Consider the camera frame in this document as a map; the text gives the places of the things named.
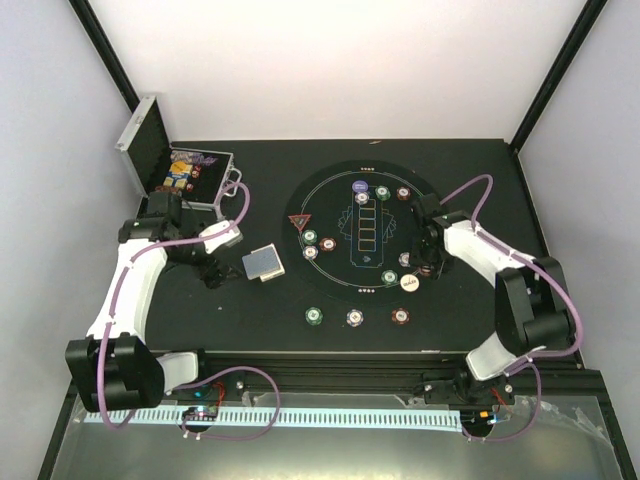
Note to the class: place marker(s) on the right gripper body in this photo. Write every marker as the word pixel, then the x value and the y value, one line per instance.
pixel 434 257

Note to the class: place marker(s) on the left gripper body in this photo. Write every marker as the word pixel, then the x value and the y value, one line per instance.
pixel 205 274

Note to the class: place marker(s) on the white dealer button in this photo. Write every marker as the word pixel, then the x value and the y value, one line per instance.
pixel 409 283

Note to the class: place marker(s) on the brown poker chip stack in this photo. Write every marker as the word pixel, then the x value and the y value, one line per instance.
pixel 400 316

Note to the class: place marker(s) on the purple small blind button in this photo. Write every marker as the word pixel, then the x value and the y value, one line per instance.
pixel 360 186

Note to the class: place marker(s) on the red triangular all-in button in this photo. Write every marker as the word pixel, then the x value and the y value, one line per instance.
pixel 300 221

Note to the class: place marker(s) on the blue white poker chip stack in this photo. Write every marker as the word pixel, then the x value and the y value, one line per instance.
pixel 354 318

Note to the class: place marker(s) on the green poker chip stack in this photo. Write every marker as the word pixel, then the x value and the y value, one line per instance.
pixel 314 316

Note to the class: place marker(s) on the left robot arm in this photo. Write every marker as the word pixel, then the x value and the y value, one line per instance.
pixel 112 367

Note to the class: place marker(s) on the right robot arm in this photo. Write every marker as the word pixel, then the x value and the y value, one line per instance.
pixel 533 312

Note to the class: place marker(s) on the round black poker mat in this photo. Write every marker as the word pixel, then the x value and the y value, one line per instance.
pixel 369 237

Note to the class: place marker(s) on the aluminium poker chip case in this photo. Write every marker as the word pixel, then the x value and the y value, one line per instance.
pixel 145 150

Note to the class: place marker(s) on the brown chips in case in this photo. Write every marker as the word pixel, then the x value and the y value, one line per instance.
pixel 169 189

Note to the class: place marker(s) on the red dice in case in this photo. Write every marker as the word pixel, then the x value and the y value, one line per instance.
pixel 193 179

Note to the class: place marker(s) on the yellow blue card box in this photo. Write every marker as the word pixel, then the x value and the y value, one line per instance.
pixel 178 175

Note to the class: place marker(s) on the purple chips in case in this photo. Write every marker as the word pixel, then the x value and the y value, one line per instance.
pixel 194 158

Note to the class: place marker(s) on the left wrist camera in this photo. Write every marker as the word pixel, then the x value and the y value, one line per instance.
pixel 219 235

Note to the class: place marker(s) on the black aluminium mounting rail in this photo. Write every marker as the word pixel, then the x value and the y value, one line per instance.
pixel 435 378

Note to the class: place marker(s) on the white perforated cable strip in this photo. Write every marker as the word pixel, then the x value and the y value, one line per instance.
pixel 293 417

